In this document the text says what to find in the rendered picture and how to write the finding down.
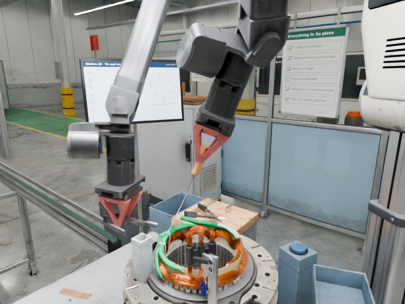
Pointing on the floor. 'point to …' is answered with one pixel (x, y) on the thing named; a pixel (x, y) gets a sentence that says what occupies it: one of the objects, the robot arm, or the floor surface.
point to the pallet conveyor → (69, 219)
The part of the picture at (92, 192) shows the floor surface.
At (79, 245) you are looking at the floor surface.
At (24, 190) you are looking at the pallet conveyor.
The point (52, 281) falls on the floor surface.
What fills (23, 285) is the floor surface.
